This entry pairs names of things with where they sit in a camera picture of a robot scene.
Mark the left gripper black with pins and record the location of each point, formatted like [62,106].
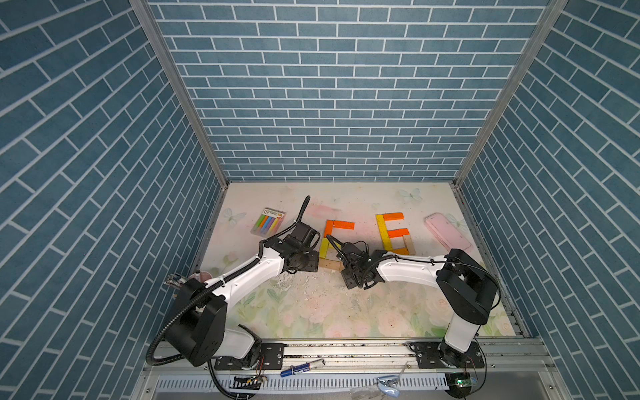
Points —
[313,261]

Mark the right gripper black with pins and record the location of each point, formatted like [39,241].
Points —
[346,279]

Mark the natural wood block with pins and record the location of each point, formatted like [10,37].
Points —
[408,243]
[330,264]

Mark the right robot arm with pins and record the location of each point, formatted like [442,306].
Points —
[470,290]

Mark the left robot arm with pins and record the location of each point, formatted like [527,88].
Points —
[197,327]

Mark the chalk box coloured sticks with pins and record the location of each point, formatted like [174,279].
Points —
[268,222]

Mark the pink eraser box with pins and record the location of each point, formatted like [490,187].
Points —
[446,233]

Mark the clear tape scraps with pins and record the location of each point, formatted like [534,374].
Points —
[385,387]

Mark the small circuit board green led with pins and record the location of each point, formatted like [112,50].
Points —
[459,385]

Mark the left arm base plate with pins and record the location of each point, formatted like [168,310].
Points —
[269,356]

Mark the aluminium front rail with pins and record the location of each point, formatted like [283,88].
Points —
[505,354]

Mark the blue handled screwdriver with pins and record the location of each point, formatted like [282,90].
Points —
[302,368]

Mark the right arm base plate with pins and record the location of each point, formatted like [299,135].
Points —
[434,355]

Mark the wire connector bundle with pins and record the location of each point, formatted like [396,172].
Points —
[252,383]

